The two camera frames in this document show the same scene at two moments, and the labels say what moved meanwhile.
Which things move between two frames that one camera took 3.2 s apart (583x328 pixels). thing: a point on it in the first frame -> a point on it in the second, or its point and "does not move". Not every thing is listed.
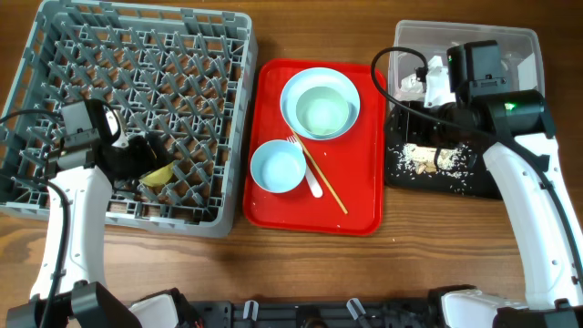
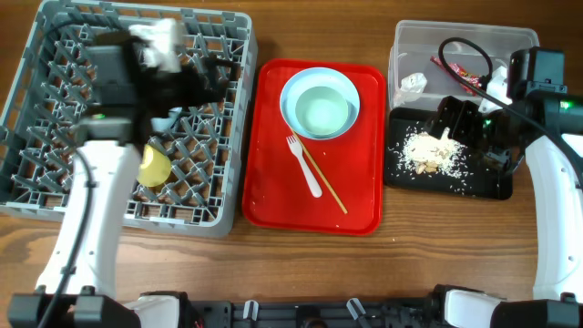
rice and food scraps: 418,161 does not move
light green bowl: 322,111 does not move
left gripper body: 139,158 -> 158,93
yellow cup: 158,176 does not move
